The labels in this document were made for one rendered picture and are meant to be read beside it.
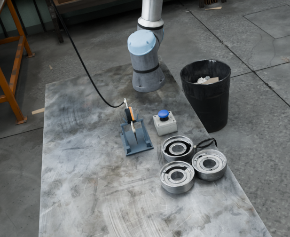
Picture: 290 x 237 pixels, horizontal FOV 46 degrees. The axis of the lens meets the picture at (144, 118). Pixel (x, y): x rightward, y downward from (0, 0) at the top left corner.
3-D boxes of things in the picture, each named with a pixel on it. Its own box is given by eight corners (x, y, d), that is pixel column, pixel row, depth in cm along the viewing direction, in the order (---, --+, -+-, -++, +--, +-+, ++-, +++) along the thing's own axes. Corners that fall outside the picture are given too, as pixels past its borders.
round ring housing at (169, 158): (166, 169, 110) (165, 160, 108) (160, 148, 119) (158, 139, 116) (198, 161, 111) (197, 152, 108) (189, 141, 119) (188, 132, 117)
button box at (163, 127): (177, 131, 125) (176, 120, 122) (159, 136, 124) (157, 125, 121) (171, 118, 131) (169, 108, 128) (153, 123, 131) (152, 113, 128)
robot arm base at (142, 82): (130, 79, 161) (126, 60, 155) (160, 71, 162) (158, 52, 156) (136, 95, 149) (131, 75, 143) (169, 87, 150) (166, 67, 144)
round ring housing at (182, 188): (181, 201, 99) (179, 192, 97) (154, 185, 105) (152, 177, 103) (202, 178, 104) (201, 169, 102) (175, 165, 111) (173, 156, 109)
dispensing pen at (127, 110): (134, 146, 117) (121, 98, 117) (133, 145, 121) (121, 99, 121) (140, 144, 117) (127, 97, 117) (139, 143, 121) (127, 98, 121)
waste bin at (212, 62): (239, 128, 242) (239, 76, 217) (194, 141, 239) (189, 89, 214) (221, 103, 269) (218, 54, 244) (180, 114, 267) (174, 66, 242)
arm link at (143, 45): (129, 71, 147) (122, 42, 139) (136, 56, 157) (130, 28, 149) (156, 70, 143) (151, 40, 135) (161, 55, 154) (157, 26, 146)
